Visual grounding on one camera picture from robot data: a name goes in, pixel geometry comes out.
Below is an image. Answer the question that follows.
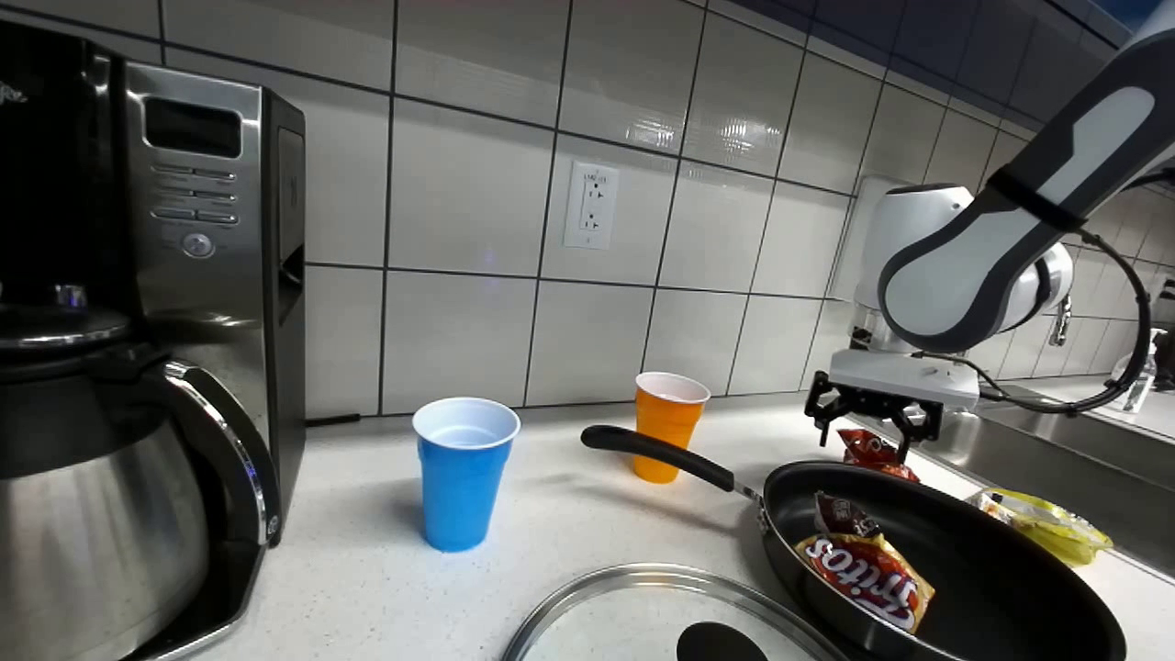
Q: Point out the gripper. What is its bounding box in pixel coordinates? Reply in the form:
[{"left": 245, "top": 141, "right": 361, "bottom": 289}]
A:
[{"left": 805, "top": 372, "right": 946, "bottom": 464}]

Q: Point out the small red snack bag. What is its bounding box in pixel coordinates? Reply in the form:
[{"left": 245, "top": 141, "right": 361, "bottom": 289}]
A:
[{"left": 837, "top": 428, "right": 921, "bottom": 484}]

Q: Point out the orange red chip bag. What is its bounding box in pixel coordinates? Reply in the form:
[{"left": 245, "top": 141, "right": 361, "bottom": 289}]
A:
[{"left": 795, "top": 491, "right": 936, "bottom": 635}]

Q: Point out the stainless steel sink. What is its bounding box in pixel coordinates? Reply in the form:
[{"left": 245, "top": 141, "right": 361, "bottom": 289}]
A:
[{"left": 918, "top": 384, "right": 1175, "bottom": 579}]

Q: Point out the yellow chip bag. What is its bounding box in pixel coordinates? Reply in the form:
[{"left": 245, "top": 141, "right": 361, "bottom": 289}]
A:
[{"left": 966, "top": 487, "right": 1114, "bottom": 567}]

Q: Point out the black frying pan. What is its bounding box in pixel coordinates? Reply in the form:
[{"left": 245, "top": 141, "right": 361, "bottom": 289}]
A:
[{"left": 580, "top": 424, "right": 1128, "bottom": 661}]

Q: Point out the orange plastic cup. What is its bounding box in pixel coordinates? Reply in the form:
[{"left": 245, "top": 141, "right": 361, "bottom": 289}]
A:
[{"left": 633, "top": 372, "right": 711, "bottom": 485}]

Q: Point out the clear plastic bottle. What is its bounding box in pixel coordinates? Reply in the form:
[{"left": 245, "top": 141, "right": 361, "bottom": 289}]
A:
[{"left": 1113, "top": 353, "right": 1158, "bottom": 415}]

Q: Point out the glass pan lid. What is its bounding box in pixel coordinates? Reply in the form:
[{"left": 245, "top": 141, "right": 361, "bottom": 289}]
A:
[{"left": 500, "top": 563, "right": 850, "bottom": 661}]

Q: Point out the blue plastic cup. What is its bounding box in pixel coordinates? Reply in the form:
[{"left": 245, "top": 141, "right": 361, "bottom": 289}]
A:
[{"left": 412, "top": 397, "right": 521, "bottom": 553}]

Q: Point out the black and steel coffee maker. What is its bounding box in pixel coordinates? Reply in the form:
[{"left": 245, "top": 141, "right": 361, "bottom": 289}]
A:
[{"left": 0, "top": 18, "right": 308, "bottom": 661}]

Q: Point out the stainless steel carafe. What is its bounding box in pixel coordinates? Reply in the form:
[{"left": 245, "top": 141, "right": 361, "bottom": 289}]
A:
[{"left": 0, "top": 308, "right": 282, "bottom": 661}]

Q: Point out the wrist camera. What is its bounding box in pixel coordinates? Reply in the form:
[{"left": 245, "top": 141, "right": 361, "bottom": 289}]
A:
[{"left": 829, "top": 347, "right": 981, "bottom": 411}]

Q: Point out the white wall socket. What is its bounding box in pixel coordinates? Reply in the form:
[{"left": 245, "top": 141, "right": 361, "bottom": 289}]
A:
[{"left": 563, "top": 161, "right": 621, "bottom": 251}]

